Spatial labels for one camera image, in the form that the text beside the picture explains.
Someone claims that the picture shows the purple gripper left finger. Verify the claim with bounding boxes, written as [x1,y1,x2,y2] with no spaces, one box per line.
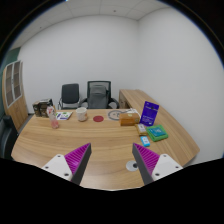
[41,142,92,186]

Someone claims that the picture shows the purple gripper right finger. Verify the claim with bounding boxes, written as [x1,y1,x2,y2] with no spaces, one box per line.
[131,142,184,186]

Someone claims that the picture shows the clear plastic water bottle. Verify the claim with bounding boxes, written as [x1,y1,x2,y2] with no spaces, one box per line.
[47,106,59,129]

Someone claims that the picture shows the small blue white box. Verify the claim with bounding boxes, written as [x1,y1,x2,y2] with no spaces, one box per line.
[140,136,150,147]

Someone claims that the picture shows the green box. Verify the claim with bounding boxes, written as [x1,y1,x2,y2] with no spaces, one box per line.
[146,125,168,142]

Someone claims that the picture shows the small tan packet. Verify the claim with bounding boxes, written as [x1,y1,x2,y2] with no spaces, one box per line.
[136,124,147,136]

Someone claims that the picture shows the purple standing booklet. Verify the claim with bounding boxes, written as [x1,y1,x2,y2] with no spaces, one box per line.
[140,101,159,126]

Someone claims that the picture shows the red round coaster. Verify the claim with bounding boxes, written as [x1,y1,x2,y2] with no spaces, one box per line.
[93,115,104,122]

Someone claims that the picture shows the white green leaflet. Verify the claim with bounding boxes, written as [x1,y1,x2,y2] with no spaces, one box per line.
[56,112,73,120]

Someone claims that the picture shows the white ceramic mug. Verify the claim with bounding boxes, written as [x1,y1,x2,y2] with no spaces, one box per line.
[76,107,88,122]

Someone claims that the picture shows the round grey white coaster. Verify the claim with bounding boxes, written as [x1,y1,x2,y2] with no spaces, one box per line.
[108,110,122,121]

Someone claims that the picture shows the black visitor chair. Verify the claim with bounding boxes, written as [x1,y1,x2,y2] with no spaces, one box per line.
[58,83,80,109]

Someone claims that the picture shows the wooden side desk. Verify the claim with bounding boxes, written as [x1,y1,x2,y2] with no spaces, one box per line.
[118,88,158,111]

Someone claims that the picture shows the dark brown boxes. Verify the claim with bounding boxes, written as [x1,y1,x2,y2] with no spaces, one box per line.
[32,98,53,117]

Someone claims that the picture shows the grey mesh office chair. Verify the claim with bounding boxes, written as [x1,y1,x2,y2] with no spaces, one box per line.
[79,81,119,109]

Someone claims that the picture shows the black chair at left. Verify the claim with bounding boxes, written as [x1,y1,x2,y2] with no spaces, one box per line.
[0,115,18,160]

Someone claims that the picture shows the wooden cabinet with glass doors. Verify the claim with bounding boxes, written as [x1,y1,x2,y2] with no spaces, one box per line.
[2,61,28,130]

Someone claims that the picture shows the grey desk cable grommet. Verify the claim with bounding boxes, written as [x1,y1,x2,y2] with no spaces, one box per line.
[126,161,138,172]

